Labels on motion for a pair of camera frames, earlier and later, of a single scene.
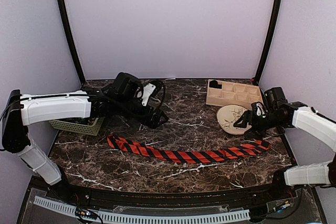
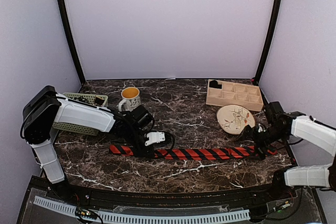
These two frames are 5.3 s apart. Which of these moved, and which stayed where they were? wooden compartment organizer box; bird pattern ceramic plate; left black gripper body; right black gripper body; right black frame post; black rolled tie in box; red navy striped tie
Moved: left black gripper body; right black gripper body; red navy striped tie
Stayed: wooden compartment organizer box; right black frame post; bird pattern ceramic plate; black rolled tie in box
